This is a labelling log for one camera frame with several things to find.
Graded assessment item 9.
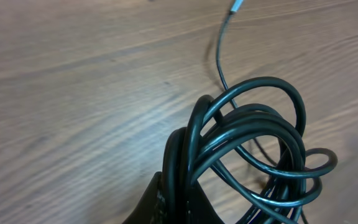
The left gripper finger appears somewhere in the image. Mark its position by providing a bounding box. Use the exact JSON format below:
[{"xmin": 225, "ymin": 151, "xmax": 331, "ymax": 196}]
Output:
[{"xmin": 123, "ymin": 172, "xmax": 223, "ymax": 224}]

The black usb cable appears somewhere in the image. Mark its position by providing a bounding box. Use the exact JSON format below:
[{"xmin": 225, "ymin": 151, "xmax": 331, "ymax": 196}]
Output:
[{"xmin": 162, "ymin": 0, "xmax": 338, "ymax": 224}]

